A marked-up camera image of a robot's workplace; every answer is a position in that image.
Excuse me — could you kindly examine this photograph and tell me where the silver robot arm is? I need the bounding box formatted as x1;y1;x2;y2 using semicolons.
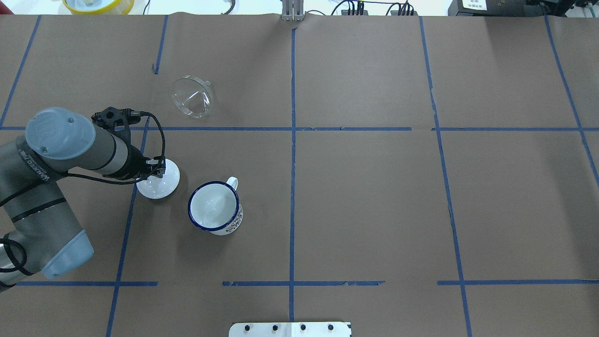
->
0;107;166;292

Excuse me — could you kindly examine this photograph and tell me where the yellow tape roll with plate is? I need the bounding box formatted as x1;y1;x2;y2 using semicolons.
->
62;0;135;15

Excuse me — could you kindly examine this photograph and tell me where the aluminium frame post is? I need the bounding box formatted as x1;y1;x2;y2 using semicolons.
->
281;0;305;22

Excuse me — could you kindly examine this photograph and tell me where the white enamel mug blue rim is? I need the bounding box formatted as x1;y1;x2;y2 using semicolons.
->
187;176;244;235

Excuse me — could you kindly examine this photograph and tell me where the orange black connector module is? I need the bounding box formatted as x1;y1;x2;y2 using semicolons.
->
335;0;367;16

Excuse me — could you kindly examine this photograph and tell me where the white ceramic lid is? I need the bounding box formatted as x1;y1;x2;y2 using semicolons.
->
135;159;181;200

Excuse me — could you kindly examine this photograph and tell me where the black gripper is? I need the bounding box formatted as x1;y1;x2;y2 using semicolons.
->
119;145;166;181

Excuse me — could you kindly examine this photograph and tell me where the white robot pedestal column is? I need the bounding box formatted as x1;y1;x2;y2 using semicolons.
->
228;322;352;337

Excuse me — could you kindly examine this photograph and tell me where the black computer box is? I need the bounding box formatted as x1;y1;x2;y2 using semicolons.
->
447;0;550;17

